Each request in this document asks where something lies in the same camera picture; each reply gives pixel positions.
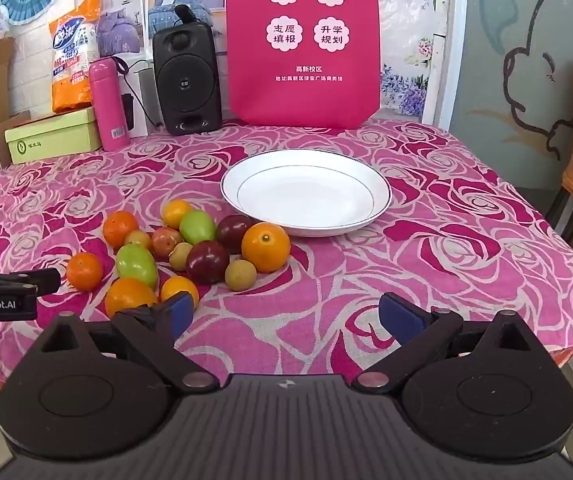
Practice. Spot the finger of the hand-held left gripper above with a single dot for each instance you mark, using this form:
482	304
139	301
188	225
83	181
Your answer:
41	280

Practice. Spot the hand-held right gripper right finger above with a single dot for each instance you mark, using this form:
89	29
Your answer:
399	317

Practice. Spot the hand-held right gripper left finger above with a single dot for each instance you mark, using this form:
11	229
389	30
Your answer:
181	310

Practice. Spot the dark orange tangerine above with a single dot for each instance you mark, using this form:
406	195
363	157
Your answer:
84	271
120	227

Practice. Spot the small yellow pink plum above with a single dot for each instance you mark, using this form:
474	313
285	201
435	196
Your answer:
180	256
138	239

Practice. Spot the dark purple plum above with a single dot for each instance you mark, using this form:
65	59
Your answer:
231	232
207	262

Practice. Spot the green plum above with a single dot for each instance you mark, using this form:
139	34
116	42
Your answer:
135	265
197	226

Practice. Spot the tan round longan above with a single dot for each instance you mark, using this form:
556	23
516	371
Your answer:
240	275

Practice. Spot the red plum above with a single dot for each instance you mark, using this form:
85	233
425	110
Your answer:
165	242

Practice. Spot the small yellow orange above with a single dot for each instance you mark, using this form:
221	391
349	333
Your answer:
176	212

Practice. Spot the large yellow orange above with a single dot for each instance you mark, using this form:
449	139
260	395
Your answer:
265	247

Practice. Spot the white plate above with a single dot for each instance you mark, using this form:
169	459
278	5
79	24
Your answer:
306	195

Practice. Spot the rose print pink tablecloth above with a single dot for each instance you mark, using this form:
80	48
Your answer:
466	210

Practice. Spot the light green shoe box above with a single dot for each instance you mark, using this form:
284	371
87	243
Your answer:
51	135

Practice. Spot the pink thermos bottle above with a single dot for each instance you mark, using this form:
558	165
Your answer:
109	110

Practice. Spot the orange paper cup package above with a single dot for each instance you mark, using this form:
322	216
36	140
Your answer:
69	85

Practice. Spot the white carton box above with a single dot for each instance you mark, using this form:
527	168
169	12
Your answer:
141	105

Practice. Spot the magenta non-woven tote bag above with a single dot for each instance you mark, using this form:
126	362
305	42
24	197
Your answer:
246	85

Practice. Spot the black speaker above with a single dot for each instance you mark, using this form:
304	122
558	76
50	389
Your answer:
186	75

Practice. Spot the purple bedding poster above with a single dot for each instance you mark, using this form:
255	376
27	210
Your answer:
116	25

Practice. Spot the frosted glass cartoon door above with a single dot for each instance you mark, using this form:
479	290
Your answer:
516	60

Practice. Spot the blue bedding poster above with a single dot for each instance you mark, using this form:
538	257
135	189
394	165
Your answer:
166	10

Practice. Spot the floral wall sheet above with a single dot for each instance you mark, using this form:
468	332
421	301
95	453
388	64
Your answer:
411	60

